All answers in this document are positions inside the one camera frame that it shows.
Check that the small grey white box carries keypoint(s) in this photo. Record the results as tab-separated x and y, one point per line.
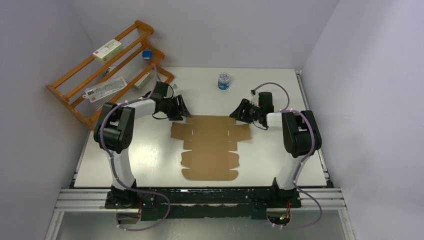
142	81

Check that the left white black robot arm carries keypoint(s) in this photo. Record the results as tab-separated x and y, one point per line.
114	132

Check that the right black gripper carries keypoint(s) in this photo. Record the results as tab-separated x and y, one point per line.
238	114

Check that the green white carton box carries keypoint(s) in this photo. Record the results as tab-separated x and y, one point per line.
108	51

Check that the aluminium frame rails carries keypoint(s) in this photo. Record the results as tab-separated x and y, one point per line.
90	200

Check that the small blue cube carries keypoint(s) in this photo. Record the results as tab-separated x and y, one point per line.
147	54

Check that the brown cardboard box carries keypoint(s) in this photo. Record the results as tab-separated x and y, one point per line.
210	143

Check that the blue white round jar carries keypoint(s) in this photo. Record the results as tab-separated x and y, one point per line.
224	80

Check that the clear plastic packet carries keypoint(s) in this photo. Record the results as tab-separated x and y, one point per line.
104	89

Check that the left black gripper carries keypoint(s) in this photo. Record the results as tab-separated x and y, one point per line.
181	109

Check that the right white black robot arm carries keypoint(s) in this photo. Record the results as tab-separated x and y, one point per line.
300	132

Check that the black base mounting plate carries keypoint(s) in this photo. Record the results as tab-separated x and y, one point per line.
154	203

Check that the orange wooden rack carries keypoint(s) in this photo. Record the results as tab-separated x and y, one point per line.
129	64

